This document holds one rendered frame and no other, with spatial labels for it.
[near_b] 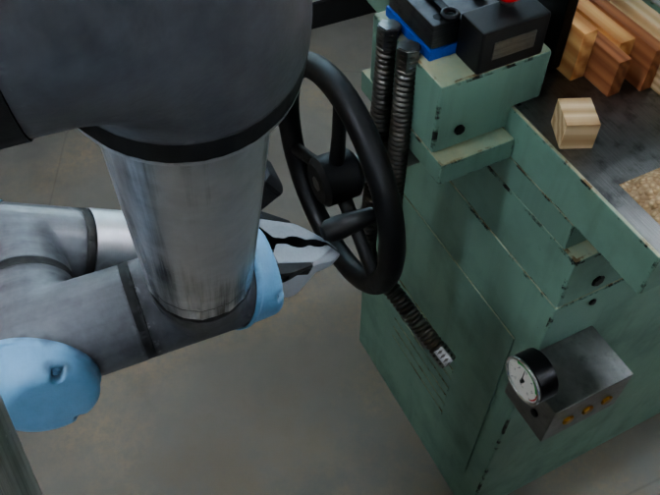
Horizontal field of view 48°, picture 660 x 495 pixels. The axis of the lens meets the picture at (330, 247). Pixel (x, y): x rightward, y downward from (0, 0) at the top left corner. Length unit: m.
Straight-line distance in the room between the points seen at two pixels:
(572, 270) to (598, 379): 0.18
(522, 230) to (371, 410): 0.79
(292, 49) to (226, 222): 0.13
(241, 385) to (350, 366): 0.24
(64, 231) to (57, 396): 0.15
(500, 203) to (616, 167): 0.17
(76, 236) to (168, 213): 0.29
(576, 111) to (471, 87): 0.11
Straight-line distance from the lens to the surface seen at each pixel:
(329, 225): 0.73
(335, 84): 0.75
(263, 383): 1.63
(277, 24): 0.23
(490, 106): 0.81
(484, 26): 0.75
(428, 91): 0.77
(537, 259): 0.89
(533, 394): 0.90
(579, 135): 0.79
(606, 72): 0.87
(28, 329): 0.54
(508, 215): 0.91
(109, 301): 0.54
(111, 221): 0.64
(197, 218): 0.34
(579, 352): 0.99
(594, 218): 0.78
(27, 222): 0.62
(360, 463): 1.55
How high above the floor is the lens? 1.43
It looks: 52 degrees down
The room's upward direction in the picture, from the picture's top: straight up
